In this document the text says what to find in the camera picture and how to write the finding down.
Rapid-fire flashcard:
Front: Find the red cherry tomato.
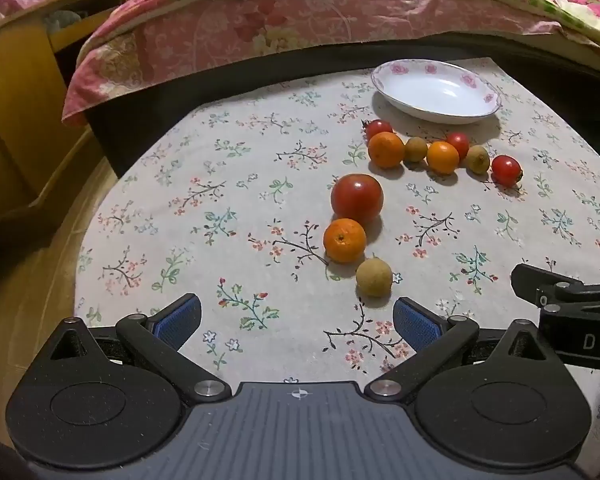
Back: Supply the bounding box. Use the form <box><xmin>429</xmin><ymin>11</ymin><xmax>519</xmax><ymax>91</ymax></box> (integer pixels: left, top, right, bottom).
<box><xmin>446</xmin><ymin>132</ymin><xmax>470</xmax><ymax>159</ymax></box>
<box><xmin>491</xmin><ymin>155</ymin><xmax>523</xmax><ymax>188</ymax></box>

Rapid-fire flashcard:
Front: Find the pink floral bedsheet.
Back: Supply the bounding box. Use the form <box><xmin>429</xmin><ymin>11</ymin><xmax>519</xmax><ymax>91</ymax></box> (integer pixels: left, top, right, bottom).
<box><xmin>61</xmin><ymin>0</ymin><xmax>600</xmax><ymax>126</ymax></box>

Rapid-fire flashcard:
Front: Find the smooth orange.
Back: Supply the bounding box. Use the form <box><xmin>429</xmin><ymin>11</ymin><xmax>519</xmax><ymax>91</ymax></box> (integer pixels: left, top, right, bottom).
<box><xmin>426</xmin><ymin>141</ymin><xmax>460</xmax><ymax>175</ymax></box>

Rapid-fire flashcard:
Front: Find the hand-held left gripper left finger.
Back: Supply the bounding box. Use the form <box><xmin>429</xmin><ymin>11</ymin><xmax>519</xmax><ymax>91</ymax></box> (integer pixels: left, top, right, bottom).
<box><xmin>50</xmin><ymin>294</ymin><xmax>232</xmax><ymax>403</ymax></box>

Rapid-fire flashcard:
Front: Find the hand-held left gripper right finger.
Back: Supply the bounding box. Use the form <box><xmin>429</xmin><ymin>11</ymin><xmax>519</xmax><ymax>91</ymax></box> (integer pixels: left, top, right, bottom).
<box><xmin>364</xmin><ymin>297</ymin><xmax>551</xmax><ymax>403</ymax></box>

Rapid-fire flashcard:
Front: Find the large textured orange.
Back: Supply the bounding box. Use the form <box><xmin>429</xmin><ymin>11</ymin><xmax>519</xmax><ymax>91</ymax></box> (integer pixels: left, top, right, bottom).
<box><xmin>367</xmin><ymin>131</ymin><xmax>406</xmax><ymax>169</ymax></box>

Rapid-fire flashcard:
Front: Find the large red tomato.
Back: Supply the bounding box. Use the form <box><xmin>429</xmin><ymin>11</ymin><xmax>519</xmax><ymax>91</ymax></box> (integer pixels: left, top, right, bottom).
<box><xmin>330</xmin><ymin>173</ymin><xmax>384</xmax><ymax>224</ymax></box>

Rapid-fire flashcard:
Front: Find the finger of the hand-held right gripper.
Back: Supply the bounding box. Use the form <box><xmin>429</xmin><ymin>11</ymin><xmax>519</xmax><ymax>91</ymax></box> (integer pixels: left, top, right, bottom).
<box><xmin>511</xmin><ymin>262</ymin><xmax>600</xmax><ymax>311</ymax></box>

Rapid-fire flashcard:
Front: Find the yellow wooden nightstand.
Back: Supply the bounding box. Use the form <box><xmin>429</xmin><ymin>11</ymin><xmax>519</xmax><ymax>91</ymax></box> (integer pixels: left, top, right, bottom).
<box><xmin>0</xmin><ymin>0</ymin><xmax>148</xmax><ymax>233</ymax></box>

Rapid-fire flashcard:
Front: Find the white floral rimmed plate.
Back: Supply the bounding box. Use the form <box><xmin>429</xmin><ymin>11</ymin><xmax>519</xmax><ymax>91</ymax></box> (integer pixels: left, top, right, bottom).
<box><xmin>371</xmin><ymin>59</ymin><xmax>502</xmax><ymax>126</ymax></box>

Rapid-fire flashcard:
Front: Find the cherry tomato with dark stem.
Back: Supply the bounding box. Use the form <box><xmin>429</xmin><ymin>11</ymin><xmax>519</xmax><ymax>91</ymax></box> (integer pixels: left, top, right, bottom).
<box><xmin>362</xmin><ymin>119</ymin><xmax>394</xmax><ymax>142</ymax></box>

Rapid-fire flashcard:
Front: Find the small orange with stem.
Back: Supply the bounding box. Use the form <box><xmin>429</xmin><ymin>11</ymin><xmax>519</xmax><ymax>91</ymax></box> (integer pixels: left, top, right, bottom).
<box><xmin>323</xmin><ymin>218</ymin><xmax>367</xmax><ymax>264</ymax></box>

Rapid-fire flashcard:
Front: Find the tan longan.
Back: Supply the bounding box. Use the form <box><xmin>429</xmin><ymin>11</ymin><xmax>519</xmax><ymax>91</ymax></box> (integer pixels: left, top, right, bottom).
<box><xmin>355</xmin><ymin>256</ymin><xmax>394</xmax><ymax>297</ymax></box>
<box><xmin>466</xmin><ymin>145</ymin><xmax>491</xmax><ymax>175</ymax></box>
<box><xmin>404</xmin><ymin>137</ymin><xmax>429</xmax><ymax>163</ymax></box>

